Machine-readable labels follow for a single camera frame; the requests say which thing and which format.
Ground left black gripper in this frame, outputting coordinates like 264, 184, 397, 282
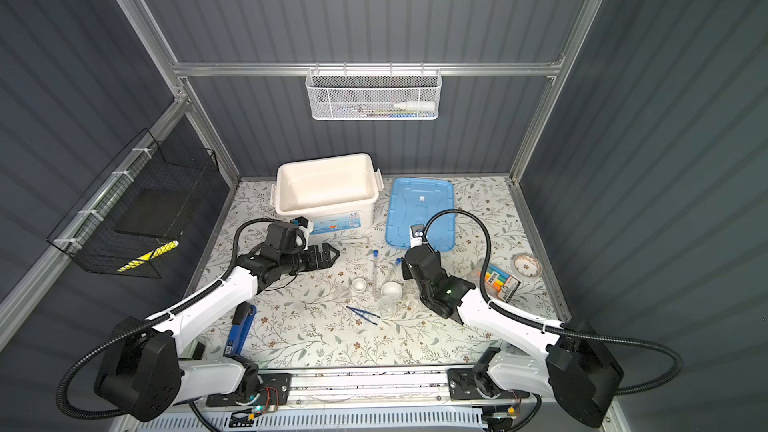
280, 241, 339, 276

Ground blue-capped test tube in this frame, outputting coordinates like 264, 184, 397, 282
371, 249, 380, 299
384, 258, 402, 283

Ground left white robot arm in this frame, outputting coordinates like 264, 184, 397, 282
94, 218, 340, 422

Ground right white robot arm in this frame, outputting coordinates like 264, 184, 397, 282
402, 224, 623, 428

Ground coloured marker pack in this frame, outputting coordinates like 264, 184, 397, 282
485, 264, 521, 303

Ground white plastic storage bin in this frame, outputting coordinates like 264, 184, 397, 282
270, 153, 383, 235

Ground small white dish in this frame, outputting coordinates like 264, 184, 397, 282
350, 278, 368, 293

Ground blue tweezers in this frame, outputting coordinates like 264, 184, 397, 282
346, 306, 380, 325

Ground floral tape roll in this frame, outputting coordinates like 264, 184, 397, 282
512, 253, 542, 280

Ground blue plastic bin lid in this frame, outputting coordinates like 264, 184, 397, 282
385, 177, 456, 252

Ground white bottle in basket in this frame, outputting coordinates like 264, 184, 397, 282
393, 101, 437, 114

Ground blue handled tool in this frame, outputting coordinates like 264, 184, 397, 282
223, 302, 257, 356

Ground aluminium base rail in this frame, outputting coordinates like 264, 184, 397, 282
137, 365, 559, 409

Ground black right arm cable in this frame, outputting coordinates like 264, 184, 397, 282
419, 208, 684, 432

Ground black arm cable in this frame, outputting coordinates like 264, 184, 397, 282
419, 208, 684, 432
55, 217, 289, 432

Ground black wire mesh basket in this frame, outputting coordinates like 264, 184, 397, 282
47, 129, 219, 279

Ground white wire mesh basket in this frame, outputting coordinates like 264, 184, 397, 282
305, 67, 443, 121

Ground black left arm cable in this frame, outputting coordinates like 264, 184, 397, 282
55, 217, 289, 432

